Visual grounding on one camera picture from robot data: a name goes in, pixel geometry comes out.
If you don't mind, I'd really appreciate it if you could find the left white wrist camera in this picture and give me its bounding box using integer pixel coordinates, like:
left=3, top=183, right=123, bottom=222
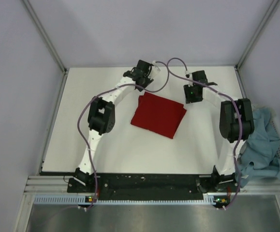
left=149, top=60, right=161, bottom=79

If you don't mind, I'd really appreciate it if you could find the white laundry basket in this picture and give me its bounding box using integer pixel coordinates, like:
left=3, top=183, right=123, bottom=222
left=252, top=104, right=280, bottom=159

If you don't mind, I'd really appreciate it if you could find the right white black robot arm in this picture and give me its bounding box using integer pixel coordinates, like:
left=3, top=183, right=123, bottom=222
left=183, top=70, right=254, bottom=192

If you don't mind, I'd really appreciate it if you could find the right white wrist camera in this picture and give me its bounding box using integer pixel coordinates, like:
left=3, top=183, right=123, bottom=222
left=185, top=70, right=192, bottom=78

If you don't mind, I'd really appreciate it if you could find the light blue t shirt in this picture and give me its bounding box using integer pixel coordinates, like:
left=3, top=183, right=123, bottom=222
left=238, top=109, right=280, bottom=188

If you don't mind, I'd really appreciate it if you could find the red t shirt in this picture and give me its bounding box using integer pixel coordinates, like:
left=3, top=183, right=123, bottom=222
left=131, top=92, right=187, bottom=139

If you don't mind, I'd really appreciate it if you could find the light blue cable duct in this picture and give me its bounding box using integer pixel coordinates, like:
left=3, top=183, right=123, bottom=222
left=33, top=194, right=229, bottom=206

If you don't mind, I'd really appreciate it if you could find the right aluminium frame post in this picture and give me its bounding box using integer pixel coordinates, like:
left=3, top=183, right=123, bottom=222
left=236, top=0, right=280, bottom=71

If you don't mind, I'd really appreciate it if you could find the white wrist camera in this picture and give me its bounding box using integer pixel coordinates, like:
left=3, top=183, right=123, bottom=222
left=185, top=70, right=192, bottom=78
left=149, top=60, right=161, bottom=79

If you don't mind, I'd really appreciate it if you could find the aluminium frame post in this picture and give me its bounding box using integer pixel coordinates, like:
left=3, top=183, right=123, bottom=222
left=20, top=0, right=67, bottom=73
left=236, top=0, right=280, bottom=71

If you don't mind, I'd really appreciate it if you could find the left aluminium frame post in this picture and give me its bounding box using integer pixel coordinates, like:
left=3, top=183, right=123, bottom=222
left=20, top=0, right=67, bottom=73

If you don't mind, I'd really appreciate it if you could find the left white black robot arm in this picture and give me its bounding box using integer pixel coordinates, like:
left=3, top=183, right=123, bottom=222
left=74, top=60, right=160, bottom=192

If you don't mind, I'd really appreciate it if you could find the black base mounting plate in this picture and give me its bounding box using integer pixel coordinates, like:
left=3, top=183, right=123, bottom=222
left=67, top=173, right=237, bottom=201

